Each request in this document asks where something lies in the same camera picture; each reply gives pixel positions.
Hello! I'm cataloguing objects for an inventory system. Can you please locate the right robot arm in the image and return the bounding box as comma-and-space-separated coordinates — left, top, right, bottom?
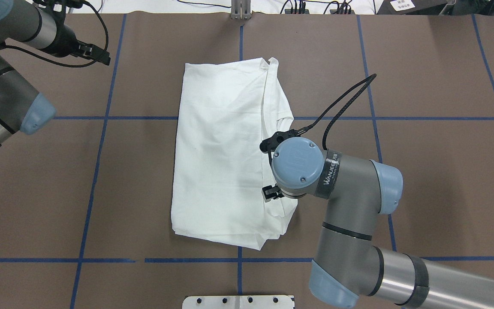
259, 132, 494, 309

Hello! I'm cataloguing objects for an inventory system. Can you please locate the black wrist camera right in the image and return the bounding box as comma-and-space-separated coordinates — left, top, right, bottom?
259, 129, 300, 154

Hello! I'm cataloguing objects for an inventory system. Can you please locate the white long-sleeve printed shirt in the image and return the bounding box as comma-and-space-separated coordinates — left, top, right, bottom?
171, 58, 297, 250

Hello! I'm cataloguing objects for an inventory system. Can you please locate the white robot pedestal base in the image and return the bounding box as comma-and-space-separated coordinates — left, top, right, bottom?
182, 295, 296, 309

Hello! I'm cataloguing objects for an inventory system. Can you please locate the aluminium frame post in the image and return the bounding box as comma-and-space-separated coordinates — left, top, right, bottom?
230, 0, 252, 20

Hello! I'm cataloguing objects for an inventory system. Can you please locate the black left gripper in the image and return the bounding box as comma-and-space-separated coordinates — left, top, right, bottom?
52, 20, 111, 65

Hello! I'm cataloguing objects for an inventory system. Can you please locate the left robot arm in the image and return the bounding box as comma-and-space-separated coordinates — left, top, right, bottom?
0, 0, 111, 147

